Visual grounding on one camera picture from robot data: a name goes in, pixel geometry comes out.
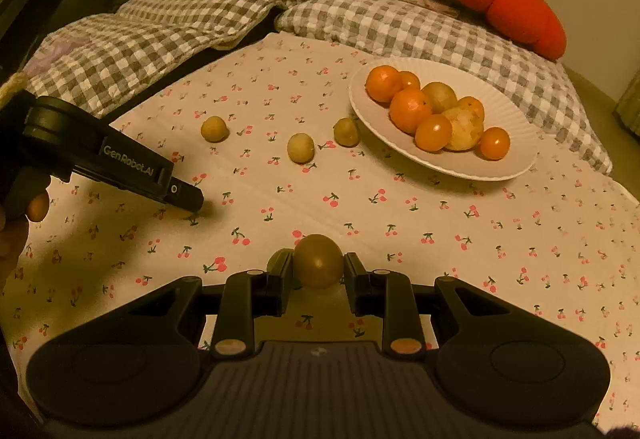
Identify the grey gingham blanket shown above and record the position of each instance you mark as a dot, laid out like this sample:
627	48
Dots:
165	24

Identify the white ribbed plate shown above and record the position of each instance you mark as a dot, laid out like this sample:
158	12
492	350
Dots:
500	119

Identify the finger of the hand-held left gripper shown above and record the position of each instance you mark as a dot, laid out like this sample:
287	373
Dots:
182	194

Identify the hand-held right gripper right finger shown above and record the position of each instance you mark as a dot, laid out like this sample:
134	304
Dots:
351	279

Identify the cherry-print white cloth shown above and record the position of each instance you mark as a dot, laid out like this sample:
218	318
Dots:
400	219

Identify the grey gingham pillow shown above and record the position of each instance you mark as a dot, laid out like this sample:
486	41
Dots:
400	29

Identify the person's left hand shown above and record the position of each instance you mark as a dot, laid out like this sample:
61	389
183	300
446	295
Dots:
37	208

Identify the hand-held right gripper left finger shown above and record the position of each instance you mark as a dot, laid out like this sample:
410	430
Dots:
285	278

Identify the pile of tangerines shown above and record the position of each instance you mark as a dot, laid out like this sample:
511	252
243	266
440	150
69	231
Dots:
410	111

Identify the yellow-brown round fruit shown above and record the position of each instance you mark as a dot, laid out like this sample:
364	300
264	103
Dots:
441	95
215	128
346	131
301	148
275	261
318	266
464	129

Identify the patterned curtain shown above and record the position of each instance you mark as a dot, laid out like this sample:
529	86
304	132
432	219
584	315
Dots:
631	104

